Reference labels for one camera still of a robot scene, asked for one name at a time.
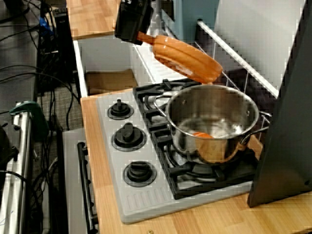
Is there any black computer tower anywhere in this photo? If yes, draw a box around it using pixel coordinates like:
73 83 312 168
53 8 78 85

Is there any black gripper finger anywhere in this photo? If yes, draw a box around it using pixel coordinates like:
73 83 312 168
115 0 147 44
142 0 154 34

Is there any black burner grate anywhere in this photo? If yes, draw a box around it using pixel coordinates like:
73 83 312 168
148 126 259 199
133 78 203 134

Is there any blue plastic piece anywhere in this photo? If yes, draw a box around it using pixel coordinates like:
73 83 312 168
39 17 54 36

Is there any stainless steel pot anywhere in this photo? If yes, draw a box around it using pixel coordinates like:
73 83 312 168
153 84 272 165

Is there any aluminium frame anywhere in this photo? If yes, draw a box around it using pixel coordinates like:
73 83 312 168
0 103 32 234

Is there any white dish rack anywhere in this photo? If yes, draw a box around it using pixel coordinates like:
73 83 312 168
195 19 278 122

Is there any grey stove top panel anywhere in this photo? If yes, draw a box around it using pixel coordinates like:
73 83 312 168
95 91 255 224

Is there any orange toy frying pan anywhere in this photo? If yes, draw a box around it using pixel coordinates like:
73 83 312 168
136 31 224 85

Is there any black stove knob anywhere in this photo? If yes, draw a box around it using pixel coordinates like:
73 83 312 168
108 99 134 120
111 122 148 152
123 160 157 188

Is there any wooden kitchen countertop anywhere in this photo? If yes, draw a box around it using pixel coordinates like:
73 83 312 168
80 73 312 234

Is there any teal box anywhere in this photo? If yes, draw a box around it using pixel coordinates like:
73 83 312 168
160 0 219 44

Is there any white toy oven cabinet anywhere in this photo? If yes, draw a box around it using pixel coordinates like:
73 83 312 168
62 129 98 234

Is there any white sink basin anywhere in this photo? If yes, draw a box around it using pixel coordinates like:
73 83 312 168
73 25 204 97

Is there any grey toy faucet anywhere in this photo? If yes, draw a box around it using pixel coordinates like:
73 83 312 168
151 0 169 37

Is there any black oven door handle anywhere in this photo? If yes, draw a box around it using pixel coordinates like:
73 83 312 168
77 142 98 232

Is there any dark side panel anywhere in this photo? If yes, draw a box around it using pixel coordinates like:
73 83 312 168
247 0 312 208

